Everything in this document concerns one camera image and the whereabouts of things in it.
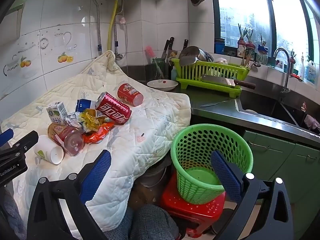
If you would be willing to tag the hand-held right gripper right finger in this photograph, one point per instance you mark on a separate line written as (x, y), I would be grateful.
(226, 175)

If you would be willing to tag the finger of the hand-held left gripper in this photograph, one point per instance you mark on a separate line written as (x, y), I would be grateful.
(5, 136)
(22, 143)

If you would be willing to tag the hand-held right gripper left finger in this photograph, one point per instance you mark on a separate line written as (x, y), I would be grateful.
(96, 175)

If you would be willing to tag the white paper cup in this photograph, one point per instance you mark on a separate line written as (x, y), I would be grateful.
(46, 150)

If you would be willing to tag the orange snack bag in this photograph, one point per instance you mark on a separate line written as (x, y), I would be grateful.
(97, 136)

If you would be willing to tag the green perforated plastic basket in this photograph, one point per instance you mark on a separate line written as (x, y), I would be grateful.
(190, 155)

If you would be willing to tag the small white milk carton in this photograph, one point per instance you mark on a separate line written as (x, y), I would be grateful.
(56, 112)

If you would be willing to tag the yellow wrapper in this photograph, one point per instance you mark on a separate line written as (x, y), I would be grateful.
(91, 121)

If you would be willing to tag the silver foil wrapper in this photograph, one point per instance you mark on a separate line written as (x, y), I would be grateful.
(73, 121)

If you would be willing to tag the red cola can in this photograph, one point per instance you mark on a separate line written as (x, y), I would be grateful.
(112, 107)

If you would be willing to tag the blue drink can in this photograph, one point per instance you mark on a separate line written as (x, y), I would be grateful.
(83, 105)

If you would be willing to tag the red printed drink can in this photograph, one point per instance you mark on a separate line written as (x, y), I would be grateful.
(128, 93)

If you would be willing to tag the red plastic stool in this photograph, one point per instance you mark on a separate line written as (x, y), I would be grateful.
(195, 210)

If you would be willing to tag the green kitchen cabinets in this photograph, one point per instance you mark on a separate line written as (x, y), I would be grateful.
(275, 160)

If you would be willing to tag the quilted printed white blanket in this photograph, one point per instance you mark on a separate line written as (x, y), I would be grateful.
(140, 140)

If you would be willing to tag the metal pot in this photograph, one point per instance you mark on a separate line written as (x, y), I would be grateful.
(156, 177)

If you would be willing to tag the person's plaid pants leg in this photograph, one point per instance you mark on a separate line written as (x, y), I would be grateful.
(147, 220)

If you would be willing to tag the steel sink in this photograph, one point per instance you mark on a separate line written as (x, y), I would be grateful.
(265, 105)

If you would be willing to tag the pink cloth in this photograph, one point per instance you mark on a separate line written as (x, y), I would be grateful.
(311, 122)

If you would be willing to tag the small pink hook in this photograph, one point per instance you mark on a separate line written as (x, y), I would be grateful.
(303, 106)

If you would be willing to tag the green plastic dish rack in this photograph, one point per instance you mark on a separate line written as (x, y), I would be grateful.
(197, 71)

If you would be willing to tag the white bowl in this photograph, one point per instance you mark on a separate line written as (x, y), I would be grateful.
(220, 61)

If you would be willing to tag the blue bottle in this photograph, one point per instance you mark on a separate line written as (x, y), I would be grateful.
(174, 73)

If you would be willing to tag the bundle of chopsticks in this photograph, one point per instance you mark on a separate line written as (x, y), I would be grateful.
(246, 60)

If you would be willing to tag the steel faucet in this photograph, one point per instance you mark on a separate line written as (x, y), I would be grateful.
(287, 75)

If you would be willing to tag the glass jar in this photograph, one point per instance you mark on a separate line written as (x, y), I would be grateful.
(160, 66)

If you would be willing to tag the steel pot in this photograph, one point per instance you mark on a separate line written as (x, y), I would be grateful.
(191, 53)

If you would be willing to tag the jar with blue lid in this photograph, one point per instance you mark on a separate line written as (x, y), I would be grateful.
(262, 53)

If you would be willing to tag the blue container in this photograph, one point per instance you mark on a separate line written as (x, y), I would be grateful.
(219, 46)

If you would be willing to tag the white detergent bottle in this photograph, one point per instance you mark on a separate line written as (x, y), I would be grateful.
(302, 68)

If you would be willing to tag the small sprouting onion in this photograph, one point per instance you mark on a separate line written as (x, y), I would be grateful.
(292, 60)

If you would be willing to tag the jug with blue label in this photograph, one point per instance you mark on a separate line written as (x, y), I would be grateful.
(311, 72)

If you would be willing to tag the pink tag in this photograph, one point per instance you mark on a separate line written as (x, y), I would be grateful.
(122, 20)

